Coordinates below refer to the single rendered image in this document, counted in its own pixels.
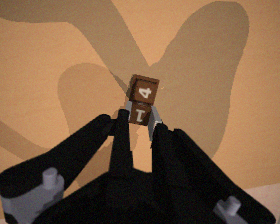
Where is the brown wooden calendar tray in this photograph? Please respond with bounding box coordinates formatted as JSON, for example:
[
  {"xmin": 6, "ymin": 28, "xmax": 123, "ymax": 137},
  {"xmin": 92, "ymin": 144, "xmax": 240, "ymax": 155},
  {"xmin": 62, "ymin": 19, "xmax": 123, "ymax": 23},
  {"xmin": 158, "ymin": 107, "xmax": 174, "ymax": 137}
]
[{"xmin": 129, "ymin": 74, "xmax": 159, "ymax": 106}]

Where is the brown number cube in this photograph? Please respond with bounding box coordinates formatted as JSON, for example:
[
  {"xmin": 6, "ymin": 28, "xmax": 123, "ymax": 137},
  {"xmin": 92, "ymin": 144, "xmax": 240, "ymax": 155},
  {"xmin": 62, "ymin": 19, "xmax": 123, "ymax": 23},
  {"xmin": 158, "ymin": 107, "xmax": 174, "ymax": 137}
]
[
  {"xmin": 129, "ymin": 100, "xmax": 152, "ymax": 126},
  {"xmin": 133, "ymin": 79, "xmax": 157, "ymax": 104}
]

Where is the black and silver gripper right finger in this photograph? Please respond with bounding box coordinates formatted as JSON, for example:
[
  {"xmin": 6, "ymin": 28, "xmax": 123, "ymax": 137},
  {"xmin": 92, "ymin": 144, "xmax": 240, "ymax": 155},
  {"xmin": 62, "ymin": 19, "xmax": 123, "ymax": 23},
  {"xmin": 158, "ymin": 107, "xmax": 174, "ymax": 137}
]
[{"xmin": 147, "ymin": 106, "xmax": 276, "ymax": 224}]

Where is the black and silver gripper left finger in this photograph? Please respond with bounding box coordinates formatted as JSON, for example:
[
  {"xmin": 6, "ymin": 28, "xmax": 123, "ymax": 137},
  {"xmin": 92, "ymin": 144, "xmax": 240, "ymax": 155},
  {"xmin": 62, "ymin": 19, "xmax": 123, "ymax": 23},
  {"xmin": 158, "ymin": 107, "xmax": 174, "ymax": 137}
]
[{"xmin": 0, "ymin": 101, "xmax": 138, "ymax": 224}]

